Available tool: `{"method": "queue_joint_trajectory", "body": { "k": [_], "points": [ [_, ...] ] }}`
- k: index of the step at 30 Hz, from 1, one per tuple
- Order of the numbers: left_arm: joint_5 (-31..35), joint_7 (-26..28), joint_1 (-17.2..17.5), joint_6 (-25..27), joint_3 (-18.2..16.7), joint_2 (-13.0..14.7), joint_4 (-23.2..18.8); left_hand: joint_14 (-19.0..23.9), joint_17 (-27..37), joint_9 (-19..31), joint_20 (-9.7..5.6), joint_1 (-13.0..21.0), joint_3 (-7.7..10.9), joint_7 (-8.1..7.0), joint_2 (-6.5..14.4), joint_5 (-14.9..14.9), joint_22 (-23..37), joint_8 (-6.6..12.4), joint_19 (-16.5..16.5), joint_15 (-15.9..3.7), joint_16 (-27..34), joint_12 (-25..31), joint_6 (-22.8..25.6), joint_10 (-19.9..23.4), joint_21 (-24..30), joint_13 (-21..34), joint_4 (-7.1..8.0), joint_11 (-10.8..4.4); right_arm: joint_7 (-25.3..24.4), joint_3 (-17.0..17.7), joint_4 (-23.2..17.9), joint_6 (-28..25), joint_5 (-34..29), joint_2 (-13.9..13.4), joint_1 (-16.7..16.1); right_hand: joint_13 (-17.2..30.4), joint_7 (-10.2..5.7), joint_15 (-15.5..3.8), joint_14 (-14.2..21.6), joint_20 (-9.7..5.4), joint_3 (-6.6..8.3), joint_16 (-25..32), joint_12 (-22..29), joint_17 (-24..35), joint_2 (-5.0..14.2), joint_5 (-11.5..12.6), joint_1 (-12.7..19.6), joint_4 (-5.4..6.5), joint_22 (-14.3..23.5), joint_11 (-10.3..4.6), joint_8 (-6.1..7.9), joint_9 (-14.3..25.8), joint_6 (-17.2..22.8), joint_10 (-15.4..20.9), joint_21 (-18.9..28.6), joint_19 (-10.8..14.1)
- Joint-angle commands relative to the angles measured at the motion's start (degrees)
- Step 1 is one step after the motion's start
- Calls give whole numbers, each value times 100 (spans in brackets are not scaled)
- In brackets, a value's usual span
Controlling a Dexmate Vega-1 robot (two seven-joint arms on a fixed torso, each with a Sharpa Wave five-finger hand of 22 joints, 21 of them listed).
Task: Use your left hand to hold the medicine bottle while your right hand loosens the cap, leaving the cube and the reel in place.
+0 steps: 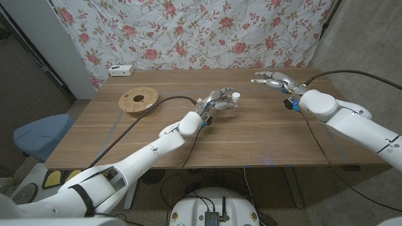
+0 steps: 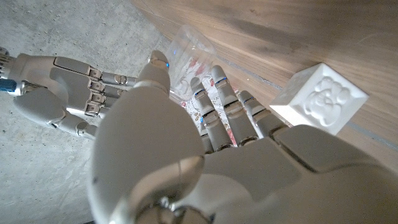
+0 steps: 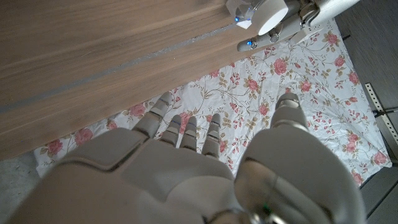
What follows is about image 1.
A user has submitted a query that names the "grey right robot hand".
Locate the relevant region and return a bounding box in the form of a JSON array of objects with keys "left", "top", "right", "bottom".
[{"left": 250, "top": 71, "right": 310, "bottom": 97}]

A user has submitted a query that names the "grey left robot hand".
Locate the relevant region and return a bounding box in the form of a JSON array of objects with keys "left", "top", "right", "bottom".
[{"left": 196, "top": 87, "right": 241, "bottom": 117}]

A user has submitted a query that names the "clear medicine bottle white cap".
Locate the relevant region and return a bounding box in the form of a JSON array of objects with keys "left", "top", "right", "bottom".
[{"left": 231, "top": 92, "right": 242, "bottom": 110}]

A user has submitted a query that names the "cardboard filament reel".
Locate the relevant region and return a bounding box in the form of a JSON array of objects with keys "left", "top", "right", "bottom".
[{"left": 118, "top": 87, "right": 160, "bottom": 121}]

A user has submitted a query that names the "floral backdrop cloth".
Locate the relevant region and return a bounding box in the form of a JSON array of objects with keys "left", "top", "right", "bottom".
[{"left": 50, "top": 0, "right": 335, "bottom": 92}]

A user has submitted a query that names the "black backdrop pole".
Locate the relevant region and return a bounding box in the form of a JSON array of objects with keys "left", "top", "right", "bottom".
[{"left": 319, "top": 0, "right": 343, "bottom": 31}]

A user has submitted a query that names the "white power strip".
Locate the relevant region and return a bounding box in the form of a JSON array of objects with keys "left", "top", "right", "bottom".
[{"left": 108, "top": 65, "right": 135, "bottom": 77}]

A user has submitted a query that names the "black round floor base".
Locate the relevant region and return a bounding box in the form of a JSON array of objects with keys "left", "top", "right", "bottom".
[{"left": 139, "top": 169, "right": 166, "bottom": 185}]

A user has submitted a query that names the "grey table leg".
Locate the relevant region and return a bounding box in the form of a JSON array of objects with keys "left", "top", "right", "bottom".
[{"left": 284, "top": 166, "right": 305, "bottom": 209}]

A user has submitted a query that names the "white robot torso base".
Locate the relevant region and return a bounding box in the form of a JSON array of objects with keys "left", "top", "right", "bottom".
[{"left": 169, "top": 187, "right": 261, "bottom": 226}]

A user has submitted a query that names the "grey electronics module with antenna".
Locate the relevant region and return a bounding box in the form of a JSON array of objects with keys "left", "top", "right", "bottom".
[{"left": 204, "top": 196, "right": 230, "bottom": 226}]

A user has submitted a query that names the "white table leg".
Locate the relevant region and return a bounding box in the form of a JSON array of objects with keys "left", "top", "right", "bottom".
[{"left": 123, "top": 178, "right": 141, "bottom": 210}]

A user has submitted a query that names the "black power brick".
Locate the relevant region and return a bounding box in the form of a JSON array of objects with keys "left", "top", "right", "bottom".
[{"left": 257, "top": 212, "right": 278, "bottom": 226}]

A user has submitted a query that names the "blue stool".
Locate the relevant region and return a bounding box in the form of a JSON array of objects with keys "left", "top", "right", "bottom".
[{"left": 13, "top": 113, "right": 75, "bottom": 163}]

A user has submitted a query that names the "white cabinet panel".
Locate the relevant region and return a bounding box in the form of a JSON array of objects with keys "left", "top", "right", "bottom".
[{"left": 0, "top": 0, "right": 97, "bottom": 100}]

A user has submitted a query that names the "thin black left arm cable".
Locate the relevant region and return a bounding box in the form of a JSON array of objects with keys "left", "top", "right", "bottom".
[{"left": 181, "top": 125, "right": 205, "bottom": 170}]

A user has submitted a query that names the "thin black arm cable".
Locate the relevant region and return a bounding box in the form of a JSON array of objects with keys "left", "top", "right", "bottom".
[
  {"left": 181, "top": 125, "right": 205, "bottom": 170},
  {"left": 298, "top": 110, "right": 402, "bottom": 213}
]

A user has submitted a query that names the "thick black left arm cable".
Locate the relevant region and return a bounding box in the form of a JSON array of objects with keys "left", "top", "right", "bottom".
[{"left": 89, "top": 95, "right": 199, "bottom": 170}]

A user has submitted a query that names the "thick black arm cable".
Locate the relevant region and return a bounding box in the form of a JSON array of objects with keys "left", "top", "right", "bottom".
[
  {"left": 89, "top": 95, "right": 199, "bottom": 170},
  {"left": 303, "top": 69, "right": 402, "bottom": 92}
]

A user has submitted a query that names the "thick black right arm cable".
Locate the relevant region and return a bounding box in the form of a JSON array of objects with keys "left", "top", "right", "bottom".
[{"left": 303, "top": 69, "right": 402, "bottom": 92}]

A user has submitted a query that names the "grey floor cable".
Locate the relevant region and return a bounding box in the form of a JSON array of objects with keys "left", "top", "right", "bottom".
[{"left": 243, "top": 168, "right": 263, "bottom": 220}]

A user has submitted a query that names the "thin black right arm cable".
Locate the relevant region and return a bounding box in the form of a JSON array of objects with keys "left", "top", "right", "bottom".
[{"left": 298, "top": 110, "right": 402, "bottom": 213}]

